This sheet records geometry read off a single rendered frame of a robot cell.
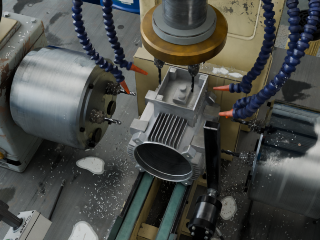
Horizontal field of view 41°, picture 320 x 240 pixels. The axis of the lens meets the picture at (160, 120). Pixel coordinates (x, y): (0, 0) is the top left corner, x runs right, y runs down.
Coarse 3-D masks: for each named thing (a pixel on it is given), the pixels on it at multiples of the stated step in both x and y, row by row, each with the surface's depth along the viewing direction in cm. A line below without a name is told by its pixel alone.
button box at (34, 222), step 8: (24, 216) 92; (32, 216) 90; (40, 216) 91; (24, 224) 89; (32, 224) 90; (40, 224) 91; (48, 224) 92; (8, 232) 92; (16, 232) 90; (24, 232) 88; (32, 232) 89; (40, 232) 91
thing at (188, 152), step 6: (210, 96) 109; (216, 96) 111; (210, 102) 110; (138, 132) 103; (132, 138) 103; (138, 138) 101; (144, 138) 103; (138, 144) 103; (186, 150) 99; (192, 150) 100; (186, 156) 100; (192, 156) 99; (138, 168) 112; (186, 180) 108; (192, 180) 110
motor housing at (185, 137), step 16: (144, 112) 110; (160, 128) 102; (176, 128) 101; (192, 128) 105; (128, 144) 106; (144, 144) 113; (160, 144) 100; (176, 144) 100; (144, 160) 112; (160, 160) 115; (176, 160) 115; (192, 160) 102; (160, 176) 112; (176, 176) 111; (192, 176) 106
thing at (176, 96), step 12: (168, 72) 107; (180, 72) 108; (168, 84) 108; (180, 84) 108; (204, 84) 104; (156, 96) 102; (168, 96) 106; (180, 96) 103; (192, 96) 106; (204, 96) 107; (156, 108) 104; (168, 108) 102; (180, 108) 100; (192, 108) 100; (192, 120) 102
